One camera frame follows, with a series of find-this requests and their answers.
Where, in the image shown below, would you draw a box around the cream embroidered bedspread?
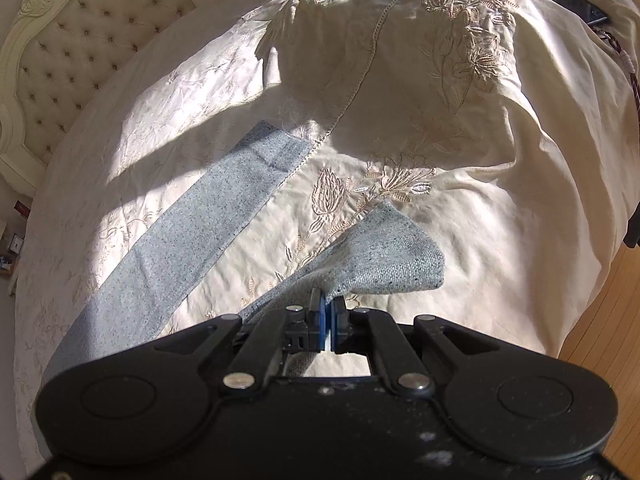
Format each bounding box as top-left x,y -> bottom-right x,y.
12,0 -> 640,443

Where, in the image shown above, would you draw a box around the cream tufted headboard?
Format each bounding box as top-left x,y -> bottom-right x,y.
0,0 -> 226,196

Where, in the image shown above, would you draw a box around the bedside table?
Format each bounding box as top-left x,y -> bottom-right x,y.
0,199 -> 33,297

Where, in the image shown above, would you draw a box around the dark braided cord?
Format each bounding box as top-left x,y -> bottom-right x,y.
594,29 -> 640,113

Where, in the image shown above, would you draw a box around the grey speckled pants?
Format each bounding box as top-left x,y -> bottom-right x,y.
42,120 -> 446,386

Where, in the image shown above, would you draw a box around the dark object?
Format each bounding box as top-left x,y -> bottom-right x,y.
622,194 -> 640,249

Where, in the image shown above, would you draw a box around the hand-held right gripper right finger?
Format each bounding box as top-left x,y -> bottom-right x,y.
330,296 -> 507,395

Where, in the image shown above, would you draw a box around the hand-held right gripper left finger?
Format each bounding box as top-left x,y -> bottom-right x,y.
152,287 -> 329,392

